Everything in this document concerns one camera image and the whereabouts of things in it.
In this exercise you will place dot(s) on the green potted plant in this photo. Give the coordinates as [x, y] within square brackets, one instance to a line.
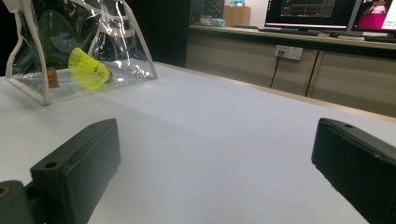
[212, 7]

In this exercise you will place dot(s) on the clear plastic bag beige trim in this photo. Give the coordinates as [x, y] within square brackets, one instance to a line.
[130, 71]

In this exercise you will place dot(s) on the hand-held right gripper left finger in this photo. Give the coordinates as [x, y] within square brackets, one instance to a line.
[77, 168]

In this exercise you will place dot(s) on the white wall socket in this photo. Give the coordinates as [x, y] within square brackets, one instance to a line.
[291, 52]

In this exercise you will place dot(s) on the computer monitor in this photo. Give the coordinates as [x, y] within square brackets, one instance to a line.
[378, 15]
[311, 12]

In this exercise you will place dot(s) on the beige cabinet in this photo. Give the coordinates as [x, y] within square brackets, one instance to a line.
[351, 74]

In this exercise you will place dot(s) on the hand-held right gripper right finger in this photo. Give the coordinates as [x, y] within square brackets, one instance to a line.
[358, 165]

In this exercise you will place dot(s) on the blue packet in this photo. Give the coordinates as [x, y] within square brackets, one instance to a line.
[237, 2]

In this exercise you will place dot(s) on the pale blue tissue pack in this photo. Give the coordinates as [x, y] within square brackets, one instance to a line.
[219, 22]

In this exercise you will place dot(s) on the black keyboard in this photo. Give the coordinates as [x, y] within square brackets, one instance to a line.
[381, 39]
[288, 31]

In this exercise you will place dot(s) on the yellow shuttlecock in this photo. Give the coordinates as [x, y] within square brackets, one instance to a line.
[88, 70]

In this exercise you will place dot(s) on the wooden box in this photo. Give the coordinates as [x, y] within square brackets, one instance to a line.
[236, 16]

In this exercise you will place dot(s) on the small white pot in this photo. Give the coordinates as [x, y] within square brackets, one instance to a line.
[205, 20]

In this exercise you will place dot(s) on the black computer mouse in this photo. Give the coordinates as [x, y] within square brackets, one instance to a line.
[334, 34]

